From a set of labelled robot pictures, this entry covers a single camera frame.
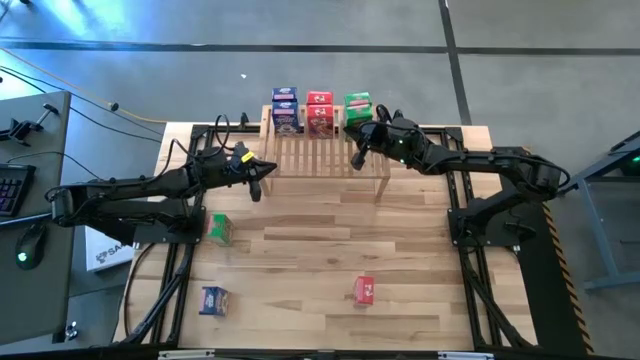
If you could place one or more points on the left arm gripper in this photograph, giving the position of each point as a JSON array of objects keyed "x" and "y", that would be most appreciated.
[{"x": 232, "y": 167}]

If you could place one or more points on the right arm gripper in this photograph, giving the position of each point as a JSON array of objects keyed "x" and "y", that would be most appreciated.
[{"x": 400, "y": 145}]

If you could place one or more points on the green Apple Jacks cereal box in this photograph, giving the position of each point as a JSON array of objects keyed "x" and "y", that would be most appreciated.
[
  {"x": 220, "y": 230},
  {"x": 357, "y": 98},
  {"x": 359, "y": 116}
]

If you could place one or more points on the red Froot Loops cereal box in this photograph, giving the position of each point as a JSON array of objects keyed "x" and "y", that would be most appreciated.
[
  {"x": 320, "y": 122},
  {"x": 320, "y": 97},
  {"x": 364, "y": 290}
]

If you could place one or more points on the blue Frosted Flakes cereal box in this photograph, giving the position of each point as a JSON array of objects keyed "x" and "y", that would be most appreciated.
[
  {"x": 214, "y": 301},
  {"x": 285, "y": 94},
  {"x": 286, "y": 119}
]

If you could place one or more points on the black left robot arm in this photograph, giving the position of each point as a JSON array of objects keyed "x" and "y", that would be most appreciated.
[{"x": 125, "y": 187}]

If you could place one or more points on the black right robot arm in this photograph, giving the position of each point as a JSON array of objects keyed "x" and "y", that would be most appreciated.
[{"x": 475, "y": 162}]

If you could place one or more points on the wooden slatted shelf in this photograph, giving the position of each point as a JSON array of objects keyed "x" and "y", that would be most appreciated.
[{"x": 320, "y": 175}]

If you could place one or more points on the black table clamp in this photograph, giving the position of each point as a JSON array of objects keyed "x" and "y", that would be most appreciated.
[
  {"x": 243, "y": 121},
  {"x": 398, "y": 115}
]

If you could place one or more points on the white printed box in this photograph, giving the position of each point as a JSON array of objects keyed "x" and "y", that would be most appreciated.
[{"x": 107, "y": 255}]

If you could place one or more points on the blue-grey metal stand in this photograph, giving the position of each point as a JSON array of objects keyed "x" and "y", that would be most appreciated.
[{"x": 595, "y": 215}]

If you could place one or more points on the black hazard-striped floor mat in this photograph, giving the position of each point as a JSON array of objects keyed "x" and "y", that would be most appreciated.
[{"x": 545, "y": 300}]

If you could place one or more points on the black computer mouse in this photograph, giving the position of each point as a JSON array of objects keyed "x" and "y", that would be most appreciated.
[{"x": 31, "y": 245}]

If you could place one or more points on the black desk clamp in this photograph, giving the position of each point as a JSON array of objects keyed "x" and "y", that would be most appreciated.
[{"x": 22, "y": 129}]

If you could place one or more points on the black keyboard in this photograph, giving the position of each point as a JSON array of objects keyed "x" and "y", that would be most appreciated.
[{"x": 14, "y": 190}]

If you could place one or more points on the small metal knob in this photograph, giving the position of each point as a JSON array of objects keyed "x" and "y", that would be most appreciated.
[{"x": 71, "y": 331}]

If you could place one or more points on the dark grey desk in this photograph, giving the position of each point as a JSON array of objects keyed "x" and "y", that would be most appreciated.
[{"x": 45, "y": 305}]

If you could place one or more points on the black aluminium table frame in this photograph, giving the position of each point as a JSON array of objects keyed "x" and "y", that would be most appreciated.
[{"x": 450, "y": 131}]

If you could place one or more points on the silver metal bracket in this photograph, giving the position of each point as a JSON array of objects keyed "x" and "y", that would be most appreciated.
[
  {"x": 185, "y": 355},
  {"x": 465, "y": 356}
]

